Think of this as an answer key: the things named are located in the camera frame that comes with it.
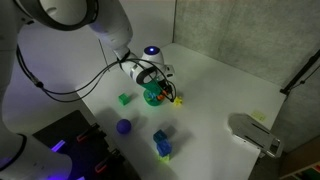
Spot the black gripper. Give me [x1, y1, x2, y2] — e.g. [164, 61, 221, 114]
[159, 77, 176, 102]

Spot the yellow star toy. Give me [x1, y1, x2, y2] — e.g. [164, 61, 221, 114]
[172, 95, 185, 108]

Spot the dark blue toy block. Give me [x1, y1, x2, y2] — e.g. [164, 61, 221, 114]
[152, 129, 169, 144]

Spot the green toy cube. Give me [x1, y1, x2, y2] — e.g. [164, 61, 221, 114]
[118, 92, 131, 107]

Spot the bright blue toy block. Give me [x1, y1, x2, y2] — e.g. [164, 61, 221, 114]
[156, 139, 174, 158]

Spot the purple bumpy ball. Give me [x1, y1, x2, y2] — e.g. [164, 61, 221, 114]
[115, 118, 133, 136]

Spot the lime green toy block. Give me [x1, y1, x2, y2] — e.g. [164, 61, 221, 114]
[157, 153, 171, 163]

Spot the yellow sticky note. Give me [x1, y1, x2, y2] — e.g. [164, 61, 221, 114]
[251, 109, 267, 122]

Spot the orange spring clamp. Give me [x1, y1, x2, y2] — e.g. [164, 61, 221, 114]
[75, 123, 101, 143]
[94, 149, 121, 174]

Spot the black equipment box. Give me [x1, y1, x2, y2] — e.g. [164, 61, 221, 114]
[32, 109, 141, 180]

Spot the black stand pole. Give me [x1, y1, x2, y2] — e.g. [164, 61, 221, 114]
[279, 48, 320, 97]

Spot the wooden toy storage shelf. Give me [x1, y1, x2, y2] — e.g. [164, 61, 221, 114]
[278, 134, 320, 180]

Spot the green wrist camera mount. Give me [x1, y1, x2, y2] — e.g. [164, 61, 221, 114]
[141, 79, 168, 98]

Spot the thin black camera cable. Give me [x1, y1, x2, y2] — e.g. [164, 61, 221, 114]
[33, 58, 174, 101]

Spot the silver metal bracket plate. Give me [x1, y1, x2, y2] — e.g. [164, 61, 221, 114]
[227, 113, 284, 159]

